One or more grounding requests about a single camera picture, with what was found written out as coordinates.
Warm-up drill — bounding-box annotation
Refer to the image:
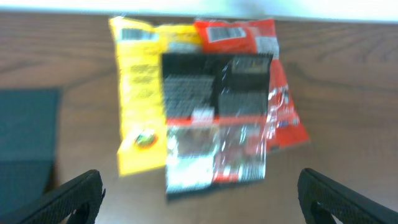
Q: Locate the dark green box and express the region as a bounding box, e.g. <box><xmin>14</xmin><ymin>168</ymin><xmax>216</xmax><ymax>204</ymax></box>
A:
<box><xmin>1</xmin><ymin>89</ymin><xmax>60</xmax><ymax>214</ymax></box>

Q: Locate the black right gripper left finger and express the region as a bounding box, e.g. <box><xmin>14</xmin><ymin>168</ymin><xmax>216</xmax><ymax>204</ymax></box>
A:
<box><xmin>1</xmin><ymin>169</ymin><xmax>106</xmax><ymax>224</ymax></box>

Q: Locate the red snack bag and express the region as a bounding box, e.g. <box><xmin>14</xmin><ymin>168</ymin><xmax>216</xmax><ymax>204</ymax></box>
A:
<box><xmin>194</xmin><ymin>19</ymin><xmax>309</xmax><ymax>152</ymax></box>

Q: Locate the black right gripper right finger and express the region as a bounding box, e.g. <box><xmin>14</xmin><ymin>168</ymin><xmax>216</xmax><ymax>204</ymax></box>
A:
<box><xmin>297</xmin><ymin>168</ymin><xmax>397</xmax><ymax>224</ymax></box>

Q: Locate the yellow snack bag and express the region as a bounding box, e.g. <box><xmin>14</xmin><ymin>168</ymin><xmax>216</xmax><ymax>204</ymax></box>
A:
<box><xmin>109</xmin><ymin>16</ymin><xmax>202</xmax><ymax>177</ymax></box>

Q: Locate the black clear jerky bag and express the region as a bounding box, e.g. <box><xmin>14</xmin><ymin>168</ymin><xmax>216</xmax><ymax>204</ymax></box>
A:
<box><xmin>162</xmin><ymin>53</ymin><xmax>273</xmax><ymax>195</ymax></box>

